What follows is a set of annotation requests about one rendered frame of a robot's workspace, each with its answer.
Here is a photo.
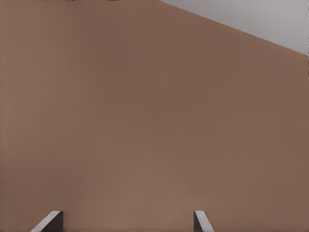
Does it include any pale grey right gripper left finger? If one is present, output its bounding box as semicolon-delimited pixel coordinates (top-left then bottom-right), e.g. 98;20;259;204
30;210;64;232

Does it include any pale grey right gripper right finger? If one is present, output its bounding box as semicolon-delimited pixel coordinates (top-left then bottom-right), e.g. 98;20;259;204
194;210;214;232

